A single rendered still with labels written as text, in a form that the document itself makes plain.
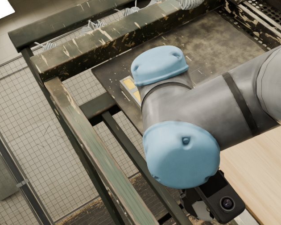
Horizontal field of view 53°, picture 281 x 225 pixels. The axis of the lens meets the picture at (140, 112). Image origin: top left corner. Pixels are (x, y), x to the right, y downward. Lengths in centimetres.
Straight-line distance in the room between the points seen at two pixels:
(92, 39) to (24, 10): 484
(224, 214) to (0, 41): 567
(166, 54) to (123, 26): 88
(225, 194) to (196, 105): 20
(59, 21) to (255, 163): 121
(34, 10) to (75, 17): 431
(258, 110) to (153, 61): 15
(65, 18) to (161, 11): 59
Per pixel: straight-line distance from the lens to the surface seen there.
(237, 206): 45
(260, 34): 144
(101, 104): 114
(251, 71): 29
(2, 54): 587
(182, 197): 51
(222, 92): 29
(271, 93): 21
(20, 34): 164
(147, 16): 129
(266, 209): 100
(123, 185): 90
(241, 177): 100
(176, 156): 27
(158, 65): 35
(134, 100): 107
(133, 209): 88
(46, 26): 165
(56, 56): 115
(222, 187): 46
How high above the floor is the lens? 165
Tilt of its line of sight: 6 degrees down
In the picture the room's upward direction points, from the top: 28 degrees counter-clockwise
